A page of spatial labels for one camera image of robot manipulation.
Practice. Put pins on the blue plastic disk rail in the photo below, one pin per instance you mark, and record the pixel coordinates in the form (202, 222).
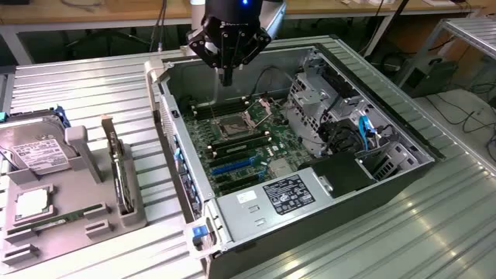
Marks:
(62, 116)

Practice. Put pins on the blue expansion slot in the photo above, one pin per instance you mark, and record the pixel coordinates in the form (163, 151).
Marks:
(231, 167)

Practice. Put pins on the silver CPU chip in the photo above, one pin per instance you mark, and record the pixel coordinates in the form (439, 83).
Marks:
(32, 203)

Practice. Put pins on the wooden desk with white frame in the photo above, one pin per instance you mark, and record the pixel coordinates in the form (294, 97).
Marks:
(78, 14)

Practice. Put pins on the black graphics card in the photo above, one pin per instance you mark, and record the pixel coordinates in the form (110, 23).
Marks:
(120, 162)

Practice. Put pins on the aluminium frame table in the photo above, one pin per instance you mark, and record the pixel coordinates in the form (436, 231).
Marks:
(462, 29)

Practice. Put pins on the installed black RAM stick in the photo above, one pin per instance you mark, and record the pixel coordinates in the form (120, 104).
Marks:
(238, 141)

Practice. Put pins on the silver metal drive cage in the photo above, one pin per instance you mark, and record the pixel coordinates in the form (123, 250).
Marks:
(310, 98)

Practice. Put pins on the black box on floor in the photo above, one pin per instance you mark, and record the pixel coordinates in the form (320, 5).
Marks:
(430, 78)

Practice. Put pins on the installed RAM stick with label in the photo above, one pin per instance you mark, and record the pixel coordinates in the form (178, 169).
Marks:
(240, 149)

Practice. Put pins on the black plastic air shroud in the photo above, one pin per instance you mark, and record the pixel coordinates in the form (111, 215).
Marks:
(340, 174)

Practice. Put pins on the green motherboard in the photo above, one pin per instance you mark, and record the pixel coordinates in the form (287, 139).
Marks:
(271, 145)

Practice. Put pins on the silver chipset heatsink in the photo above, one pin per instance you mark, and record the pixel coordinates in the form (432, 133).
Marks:
(282, 169)

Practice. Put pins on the open black PC case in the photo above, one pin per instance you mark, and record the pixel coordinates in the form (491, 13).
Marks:
(310, 232)

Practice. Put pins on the blue case latch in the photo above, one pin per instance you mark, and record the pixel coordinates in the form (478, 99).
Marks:
(199, 233)

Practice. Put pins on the black case fan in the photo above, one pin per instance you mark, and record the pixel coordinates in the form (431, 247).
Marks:
(343, 136)

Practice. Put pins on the black chair base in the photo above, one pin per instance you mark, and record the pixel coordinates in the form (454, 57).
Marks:
(112, 36)

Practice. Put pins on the silver power supply with label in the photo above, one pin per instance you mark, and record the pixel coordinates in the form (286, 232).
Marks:
(252, 215)

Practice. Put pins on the black expansion slot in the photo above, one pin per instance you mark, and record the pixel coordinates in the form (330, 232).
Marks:
(238, 180)

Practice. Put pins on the teal plastic disk rail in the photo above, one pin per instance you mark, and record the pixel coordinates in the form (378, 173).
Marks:
(3, 117)

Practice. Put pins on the green RAM stick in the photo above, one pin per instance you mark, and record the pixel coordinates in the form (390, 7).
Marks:
(70, 216)

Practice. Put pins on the grey plastic parts rack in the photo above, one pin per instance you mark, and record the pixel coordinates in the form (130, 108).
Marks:
(74, 197)

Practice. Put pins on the open metal socket cover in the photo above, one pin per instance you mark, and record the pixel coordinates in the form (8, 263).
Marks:
(260, 112)

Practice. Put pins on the silver hard disk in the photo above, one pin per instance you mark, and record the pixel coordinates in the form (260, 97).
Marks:
(35, 145)

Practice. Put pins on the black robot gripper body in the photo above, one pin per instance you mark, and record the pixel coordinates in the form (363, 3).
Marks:
(232, 14)

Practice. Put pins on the silver disk bay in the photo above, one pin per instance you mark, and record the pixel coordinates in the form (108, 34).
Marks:
(391, 162)

